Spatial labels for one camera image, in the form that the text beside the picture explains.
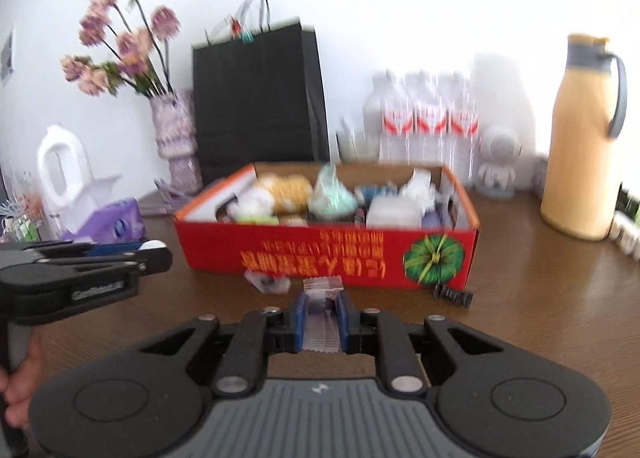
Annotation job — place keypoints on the yellow white plush toy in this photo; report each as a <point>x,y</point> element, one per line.
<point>289,194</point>

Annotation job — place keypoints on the pink dried flower bouquet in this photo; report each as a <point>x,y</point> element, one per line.
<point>139,45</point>

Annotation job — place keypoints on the white astronaut figurine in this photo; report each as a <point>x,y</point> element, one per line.
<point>500,148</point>

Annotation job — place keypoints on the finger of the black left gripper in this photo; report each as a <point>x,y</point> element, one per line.
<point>23,252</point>
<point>153,257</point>

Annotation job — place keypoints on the purple tissue box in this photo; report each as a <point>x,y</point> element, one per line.
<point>95,215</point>

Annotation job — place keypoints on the small snack sachet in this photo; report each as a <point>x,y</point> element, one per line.
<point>321,331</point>

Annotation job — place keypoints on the person's left hand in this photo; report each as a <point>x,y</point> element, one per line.
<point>18,388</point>

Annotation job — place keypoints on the crumpled white tissue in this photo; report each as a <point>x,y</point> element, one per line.
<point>421,189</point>

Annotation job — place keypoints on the purple ceramic vase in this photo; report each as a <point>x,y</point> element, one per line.
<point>175,137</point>

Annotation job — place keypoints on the translucent white plastic container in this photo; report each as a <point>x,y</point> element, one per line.
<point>394,212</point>

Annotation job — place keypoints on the right water bottle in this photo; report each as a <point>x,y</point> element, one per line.
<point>463,126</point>

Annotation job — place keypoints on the middle water bottle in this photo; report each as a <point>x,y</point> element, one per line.
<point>430,119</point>

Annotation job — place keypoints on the purple folded cloth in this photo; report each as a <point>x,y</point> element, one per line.
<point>433,218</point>

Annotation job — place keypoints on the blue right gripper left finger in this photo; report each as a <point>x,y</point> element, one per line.
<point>243,349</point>

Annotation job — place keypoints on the yellow thermos jug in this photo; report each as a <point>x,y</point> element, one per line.
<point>581,184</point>

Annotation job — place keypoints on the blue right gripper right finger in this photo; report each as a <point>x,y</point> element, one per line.
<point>394,345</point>

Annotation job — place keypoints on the clear glass cup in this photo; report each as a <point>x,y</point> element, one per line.
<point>356,145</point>

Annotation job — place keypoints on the white detergent jug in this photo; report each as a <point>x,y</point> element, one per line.
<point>64,171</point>

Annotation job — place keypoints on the water bottle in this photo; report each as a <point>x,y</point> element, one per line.
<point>430,119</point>
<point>388,115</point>
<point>463,126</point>

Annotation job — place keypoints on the red artificial rose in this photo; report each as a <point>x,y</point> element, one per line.
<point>360,217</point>

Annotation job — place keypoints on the light green plastic bag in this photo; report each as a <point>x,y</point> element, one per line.
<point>330,199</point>

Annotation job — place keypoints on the black hair comb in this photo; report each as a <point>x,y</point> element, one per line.
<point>459,297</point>

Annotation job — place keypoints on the red cardboard box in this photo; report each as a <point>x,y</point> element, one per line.
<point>378,257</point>

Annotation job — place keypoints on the left water bottle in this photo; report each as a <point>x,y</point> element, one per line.
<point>388,115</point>

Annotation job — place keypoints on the black paper shopping bag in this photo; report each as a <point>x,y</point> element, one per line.
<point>257,94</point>

